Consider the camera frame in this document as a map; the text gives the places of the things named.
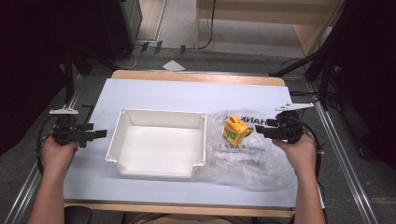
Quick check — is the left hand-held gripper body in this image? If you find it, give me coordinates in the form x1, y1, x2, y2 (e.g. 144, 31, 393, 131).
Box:
49, 106, 94, 148

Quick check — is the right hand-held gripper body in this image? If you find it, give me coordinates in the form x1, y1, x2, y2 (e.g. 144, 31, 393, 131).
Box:
273, 102, 315, 145

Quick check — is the yellow carton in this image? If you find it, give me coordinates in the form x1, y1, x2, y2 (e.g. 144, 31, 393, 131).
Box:
221, 114, 253, 147

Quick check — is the clear plastic bag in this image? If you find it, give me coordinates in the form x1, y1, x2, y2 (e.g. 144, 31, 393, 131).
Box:
199, 108, 297, 191

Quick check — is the white plastic bin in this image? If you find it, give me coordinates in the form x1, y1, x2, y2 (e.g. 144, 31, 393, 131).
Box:
105, 107, 207, 179

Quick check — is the person's left hand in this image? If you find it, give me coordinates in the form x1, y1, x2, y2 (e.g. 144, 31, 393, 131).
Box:
41, 136, 79, 175

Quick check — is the person's right hand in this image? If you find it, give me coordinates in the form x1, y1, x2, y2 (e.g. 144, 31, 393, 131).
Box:
272, 133, 318, 175

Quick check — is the black stand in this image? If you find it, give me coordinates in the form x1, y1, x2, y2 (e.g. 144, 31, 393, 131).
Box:
63, 46, 77, 107

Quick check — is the black tripod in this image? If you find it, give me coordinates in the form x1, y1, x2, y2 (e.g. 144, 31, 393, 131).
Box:
268, 36, 335, 112

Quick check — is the black chair part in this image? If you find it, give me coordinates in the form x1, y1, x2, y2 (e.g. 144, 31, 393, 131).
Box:
64, 205, 93, 224

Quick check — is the pale blue table mat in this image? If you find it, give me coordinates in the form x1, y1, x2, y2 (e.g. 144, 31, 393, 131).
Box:
64, 77, 325, 209

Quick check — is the wooden table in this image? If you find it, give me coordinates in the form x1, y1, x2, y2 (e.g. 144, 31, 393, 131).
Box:
64, 69, 296, 218

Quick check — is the white paper sheet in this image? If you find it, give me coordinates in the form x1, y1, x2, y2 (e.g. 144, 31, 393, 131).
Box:
162, 59, 187, 72

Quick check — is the dark cabinet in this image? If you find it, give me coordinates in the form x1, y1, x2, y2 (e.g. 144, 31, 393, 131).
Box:
98, 0, 144, 62

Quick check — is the wooden shelf unit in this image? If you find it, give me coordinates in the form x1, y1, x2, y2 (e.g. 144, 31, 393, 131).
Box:
195, 0, 347, 58

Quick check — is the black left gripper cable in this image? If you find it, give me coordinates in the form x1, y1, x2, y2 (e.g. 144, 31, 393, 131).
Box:
35, 115, 61, 175

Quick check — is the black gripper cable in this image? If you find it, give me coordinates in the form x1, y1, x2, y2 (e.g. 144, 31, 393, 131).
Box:
288, 116, 324, 181
35, 115, 61, 175

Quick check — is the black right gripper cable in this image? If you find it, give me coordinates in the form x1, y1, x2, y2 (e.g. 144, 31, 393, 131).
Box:
288, 116, 324, 181

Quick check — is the aluminium rail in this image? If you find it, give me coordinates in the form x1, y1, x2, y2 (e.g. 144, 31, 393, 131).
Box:
3, 90, 82, 224
312, 101, 379, 224

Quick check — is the white floor cable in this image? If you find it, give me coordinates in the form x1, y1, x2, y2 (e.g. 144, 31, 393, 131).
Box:
114, 46, 138, 71

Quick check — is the black hanging cable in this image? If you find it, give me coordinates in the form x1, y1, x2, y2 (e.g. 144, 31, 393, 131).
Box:
197, 0, 217, 51

